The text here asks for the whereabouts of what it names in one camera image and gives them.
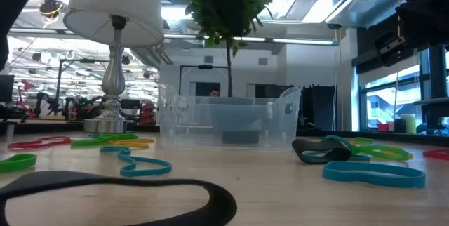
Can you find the clear plastic bin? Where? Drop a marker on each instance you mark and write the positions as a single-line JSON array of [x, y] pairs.
[[182, 120]]

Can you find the black cup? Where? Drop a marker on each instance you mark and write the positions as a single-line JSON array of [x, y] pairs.
[[400, 126]]

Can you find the red rubber band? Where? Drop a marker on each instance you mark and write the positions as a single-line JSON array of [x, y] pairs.
[[438, 154], [35, 144]]

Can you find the black stand frame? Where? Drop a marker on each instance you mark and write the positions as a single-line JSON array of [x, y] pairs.
[[87, 60]]

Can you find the green potted plant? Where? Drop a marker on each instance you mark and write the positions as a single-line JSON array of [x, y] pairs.
[[229, 68]]

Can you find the person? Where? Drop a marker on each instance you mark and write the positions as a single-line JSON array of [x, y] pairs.
[[214, 92]]

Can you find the white shade silver table lamp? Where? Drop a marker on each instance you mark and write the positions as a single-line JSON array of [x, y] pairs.
[[114, 78]]

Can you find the wide black rubber band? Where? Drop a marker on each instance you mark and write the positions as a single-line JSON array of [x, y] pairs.
[[296, 150], [221, 201]]

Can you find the red background object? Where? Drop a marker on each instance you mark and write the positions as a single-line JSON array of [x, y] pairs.
[[148, 113]]

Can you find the small red box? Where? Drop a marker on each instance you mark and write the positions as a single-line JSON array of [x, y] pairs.
[[383, 127]]

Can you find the black computer monitor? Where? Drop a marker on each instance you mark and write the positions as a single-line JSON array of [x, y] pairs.
[[6, 89]]

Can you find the black background robot arm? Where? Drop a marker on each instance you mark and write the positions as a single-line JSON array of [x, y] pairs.
[[82, 108], [52, 105]]

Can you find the long ceiling light bar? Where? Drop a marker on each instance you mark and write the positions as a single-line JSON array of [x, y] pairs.
[[301, 41]]

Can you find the black cabinet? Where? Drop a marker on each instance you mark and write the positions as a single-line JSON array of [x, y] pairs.
[[319, 108]]

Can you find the light green cup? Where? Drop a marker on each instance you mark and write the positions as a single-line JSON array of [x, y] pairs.
[[408, 124]]

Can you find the green rubber band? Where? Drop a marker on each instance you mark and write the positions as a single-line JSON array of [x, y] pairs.
[[87, 142], [21, 161], [403, 157]]

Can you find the blue rubber band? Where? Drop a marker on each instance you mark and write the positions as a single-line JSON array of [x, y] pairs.
[[386, 181]]

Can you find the black side desk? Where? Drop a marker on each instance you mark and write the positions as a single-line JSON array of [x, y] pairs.
[[435, 101]]

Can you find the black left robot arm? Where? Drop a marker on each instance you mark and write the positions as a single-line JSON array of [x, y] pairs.
[[14, 1]]

